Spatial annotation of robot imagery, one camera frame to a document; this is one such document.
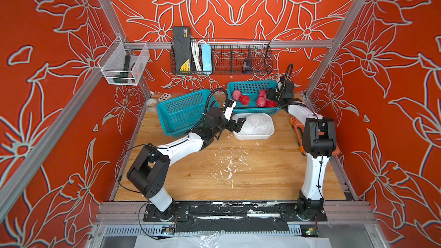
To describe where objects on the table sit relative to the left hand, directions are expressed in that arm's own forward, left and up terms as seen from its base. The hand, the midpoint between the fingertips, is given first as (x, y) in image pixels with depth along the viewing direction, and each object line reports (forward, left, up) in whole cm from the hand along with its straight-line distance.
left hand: (239, 113), depth 82 cm
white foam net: (+1, -10, -10) cm, 14 cm away
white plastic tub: (-2, -1, -18) cm, 18 cm away
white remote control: (+25, +49, -17) cm, 58 cm away
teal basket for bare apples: (+37, -11, -16) cm, 41 cm away
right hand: (+25, -18, -6) cm, 31 cm away
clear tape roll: (+20, +57, -20) cm, 64 cm away
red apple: (+31, -17, -15) cm, 38 cm away
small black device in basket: (+25, -4, +11) cm, 27 cm away
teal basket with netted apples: (+14, +37, -21) cm, 45 cm away
